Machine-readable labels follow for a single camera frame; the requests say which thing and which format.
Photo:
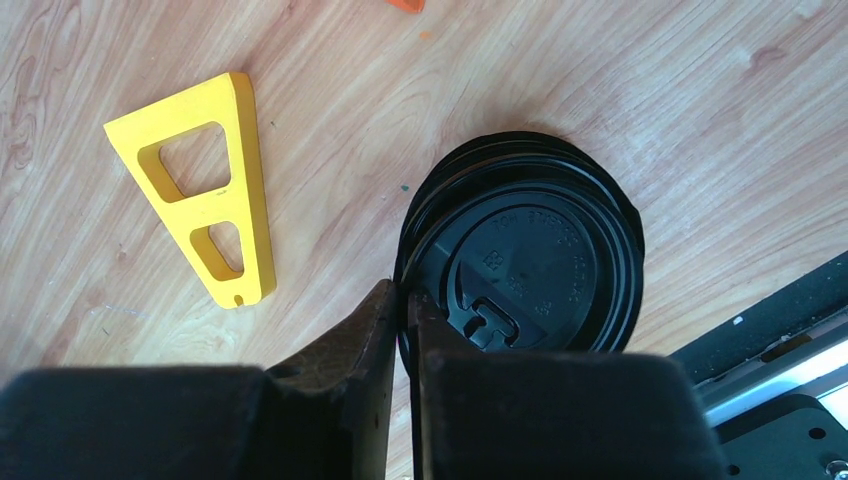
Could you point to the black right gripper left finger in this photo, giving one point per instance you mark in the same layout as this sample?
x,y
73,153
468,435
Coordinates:
x,y
322,413

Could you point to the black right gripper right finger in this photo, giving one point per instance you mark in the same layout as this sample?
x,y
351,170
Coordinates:
x,y
549,415

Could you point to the black plastic cup lid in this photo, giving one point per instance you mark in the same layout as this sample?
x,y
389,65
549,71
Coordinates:
x,y
502,277

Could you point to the orange paper bag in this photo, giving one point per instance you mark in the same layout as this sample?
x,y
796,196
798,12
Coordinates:
x,y
408,6

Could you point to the yellow triangular plastic bracket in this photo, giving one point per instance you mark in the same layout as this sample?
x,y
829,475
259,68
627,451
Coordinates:
x,y
223,232

